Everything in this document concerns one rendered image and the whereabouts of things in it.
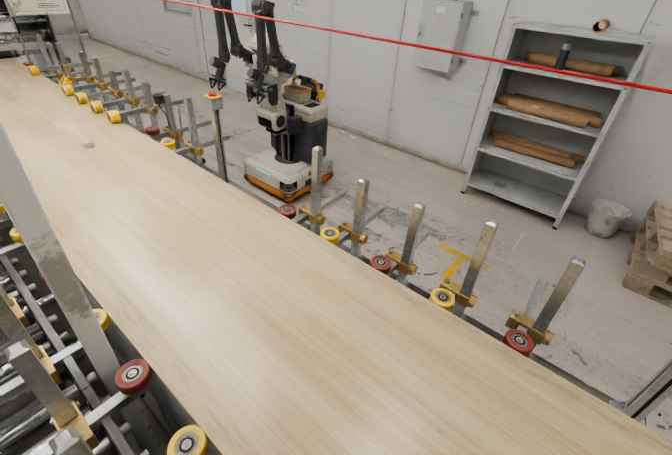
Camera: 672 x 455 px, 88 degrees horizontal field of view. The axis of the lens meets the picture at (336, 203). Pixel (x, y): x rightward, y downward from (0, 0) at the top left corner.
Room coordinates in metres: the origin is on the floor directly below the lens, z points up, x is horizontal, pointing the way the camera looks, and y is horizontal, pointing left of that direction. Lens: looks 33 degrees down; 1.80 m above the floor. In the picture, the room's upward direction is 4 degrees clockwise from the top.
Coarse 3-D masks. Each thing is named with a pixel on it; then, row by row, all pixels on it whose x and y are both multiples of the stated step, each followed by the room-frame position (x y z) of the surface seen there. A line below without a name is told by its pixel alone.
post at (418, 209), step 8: (416, 208) 1.05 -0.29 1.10; (424, 208) 1.06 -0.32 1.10; (416, 216) 1.05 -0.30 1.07; (416, 224) 1.04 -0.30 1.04; (408, 232) 1.06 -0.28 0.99; (416, 232) 1.04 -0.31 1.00; (408, 240) 1.05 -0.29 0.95; (416, 240) 1.06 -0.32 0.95; (408, 248) 1.05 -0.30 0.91; (408, 256) 1.05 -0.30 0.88; (408, 264) 1.04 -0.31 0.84; (400, 272) 1.06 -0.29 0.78; (400, 280) 1.05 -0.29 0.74
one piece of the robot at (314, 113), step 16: (304, 80) 3.21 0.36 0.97; (320, 96) 3.08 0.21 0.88; (304, 112) 2.92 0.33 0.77; (320, 112) 2.97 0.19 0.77; (304, 128) 2.92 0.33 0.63; (320, 128) 3.00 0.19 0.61; (272, 144) 3.17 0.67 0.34; (288, 144) 2.96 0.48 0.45; (304, 144) 2.92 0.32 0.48; (320, 144) 2.99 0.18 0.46; (288, 160) 2.96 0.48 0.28; (304, 160) 2.92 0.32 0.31
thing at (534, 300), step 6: (540, 282) 0.99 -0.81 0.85; (546, 282) 0.99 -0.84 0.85; (534, 288) 0.97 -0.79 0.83; (540, 288) 0.95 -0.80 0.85; (534, 294) 0.92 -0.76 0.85; (540, 294) 0.92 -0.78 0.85; (534, 300) 0.89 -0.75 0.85; (528, 306) 0.86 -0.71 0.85; (534, 306) 0.86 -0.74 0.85; (528, 312) 0.83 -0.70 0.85; (534, 312) 0.84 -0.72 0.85; (522, 330) 0.75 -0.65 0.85
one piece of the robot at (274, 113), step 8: (256, 56) 2.87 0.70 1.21; (288, 56) 2.86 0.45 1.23; (256, 64) 2.87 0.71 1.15; (272, 72) 2.77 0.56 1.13; (280, 72) 2.77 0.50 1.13; (280, 80) 2.85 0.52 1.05; (280, 88) 2.86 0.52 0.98; (280, 96) 2.86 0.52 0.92; (264, 104) 2.84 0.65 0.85; (280, 104) 2.80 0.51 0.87; (256, 112) 2.85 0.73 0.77; (264, 112) 2.79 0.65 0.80; (272, 112) 2.78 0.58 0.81; (280, 112) 2.80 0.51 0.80; (272, 120) 2.74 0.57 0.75; (280, 120) 2.79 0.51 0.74; (272, 128) 2.76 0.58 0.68; (280, 128) 2.80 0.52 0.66
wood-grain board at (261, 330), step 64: (0, 64) 3.26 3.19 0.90; (64, 128) 1.96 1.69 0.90; (128, 128) 2.03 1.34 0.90; (64, 192) 1.28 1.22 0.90; (128, 192) 1.32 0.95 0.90; (192, 192) 1.36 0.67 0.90; (128, 256) 0.91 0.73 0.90; (192, 256) 0.93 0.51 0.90; (256, 256) 0.96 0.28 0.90; (320, 256) 0.98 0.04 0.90; (128, 320) 0.64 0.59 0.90; (192, 320) 0.66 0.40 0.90; (256, 320) 0.68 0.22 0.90; (320, 320) 0.69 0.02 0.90; (384, 320) 0.71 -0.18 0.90; (448, 320) 0.73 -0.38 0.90; (192, 384) 0.47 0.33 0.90; (256, 384) 0.48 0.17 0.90; (320, 384) 0.49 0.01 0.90; (384, 384) 0.51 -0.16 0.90; (448, 384) 0.52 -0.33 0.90; (512, 384) 0.53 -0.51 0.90; (256, 448) 0.34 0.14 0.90; (320, 448) 0.35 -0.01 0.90; (384, 448) 0.36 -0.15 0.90; (448, 448) 0.37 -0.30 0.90; (512, 448) 0.38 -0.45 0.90; (576, 448) 0.39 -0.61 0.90; (640, 448) 0.40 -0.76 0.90
